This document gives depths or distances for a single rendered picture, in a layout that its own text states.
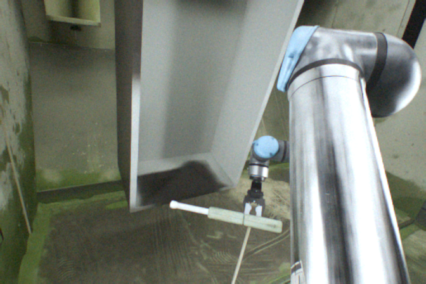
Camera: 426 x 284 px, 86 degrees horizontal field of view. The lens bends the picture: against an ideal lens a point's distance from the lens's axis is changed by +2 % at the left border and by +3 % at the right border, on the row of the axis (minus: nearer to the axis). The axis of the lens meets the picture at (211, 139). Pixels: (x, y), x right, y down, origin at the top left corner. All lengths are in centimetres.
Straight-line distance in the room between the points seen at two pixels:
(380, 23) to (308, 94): 235
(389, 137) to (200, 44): 191
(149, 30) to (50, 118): 120
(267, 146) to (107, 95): 150
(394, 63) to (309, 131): 20
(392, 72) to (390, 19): 220
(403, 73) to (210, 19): 90
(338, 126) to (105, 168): 180
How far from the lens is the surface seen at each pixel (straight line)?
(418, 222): 263
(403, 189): 259
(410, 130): 250
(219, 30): 124
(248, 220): 101
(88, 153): 198
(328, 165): 30
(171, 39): 115
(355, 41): 46
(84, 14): 191
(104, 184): 197
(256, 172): 105
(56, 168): 199
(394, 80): 48
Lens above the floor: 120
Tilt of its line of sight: 22 degrees down
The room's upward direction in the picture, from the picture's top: 6 degrees clockwise
